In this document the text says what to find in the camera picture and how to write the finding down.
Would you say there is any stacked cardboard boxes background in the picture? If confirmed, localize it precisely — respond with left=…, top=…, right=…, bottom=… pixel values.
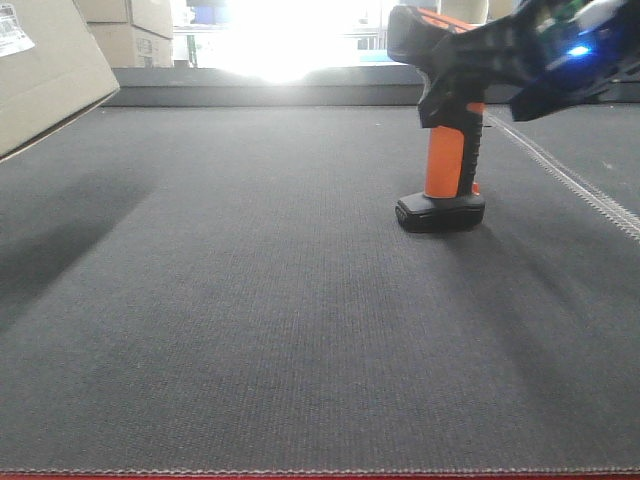
left=76, top=0, right=173, bottom=68

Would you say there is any black conveyor belt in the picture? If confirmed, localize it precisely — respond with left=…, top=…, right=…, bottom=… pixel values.
left=1, top=67, right=639, bottom=479

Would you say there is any orange black barcode scanner gun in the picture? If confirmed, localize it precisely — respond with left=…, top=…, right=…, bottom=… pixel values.
left=387, top=5, right=486, bottom=233

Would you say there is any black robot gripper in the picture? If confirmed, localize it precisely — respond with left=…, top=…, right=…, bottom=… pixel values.
left=418, top=1, right=639, bottom=127

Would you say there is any large cardboard package box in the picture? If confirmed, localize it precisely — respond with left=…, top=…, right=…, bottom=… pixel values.
left=1, top=1, right=119, bottom=160

